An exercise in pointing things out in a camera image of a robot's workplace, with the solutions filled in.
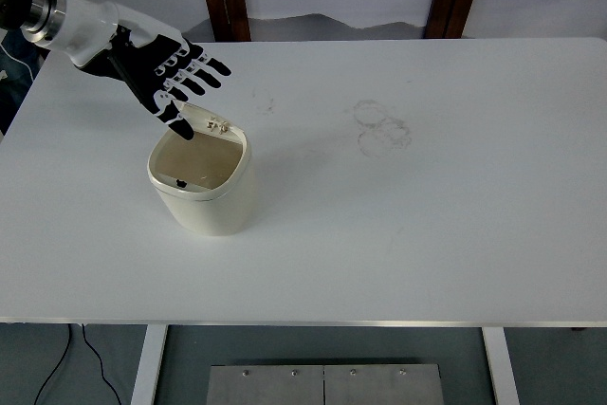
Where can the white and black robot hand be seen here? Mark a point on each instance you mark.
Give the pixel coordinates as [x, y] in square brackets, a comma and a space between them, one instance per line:
[142, 63]

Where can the cream lidded trash bin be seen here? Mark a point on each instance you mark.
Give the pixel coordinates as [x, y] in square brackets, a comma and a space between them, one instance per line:
[208, 213]

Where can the dark blue fabric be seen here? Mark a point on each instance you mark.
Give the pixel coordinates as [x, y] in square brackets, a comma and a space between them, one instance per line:
[12, 92]

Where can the white table leg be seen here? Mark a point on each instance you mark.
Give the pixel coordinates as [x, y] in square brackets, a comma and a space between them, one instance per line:
[500, 367]
[148, 367]

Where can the grey metal plate with screws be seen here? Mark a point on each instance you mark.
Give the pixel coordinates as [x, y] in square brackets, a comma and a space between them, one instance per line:
[284, 388]

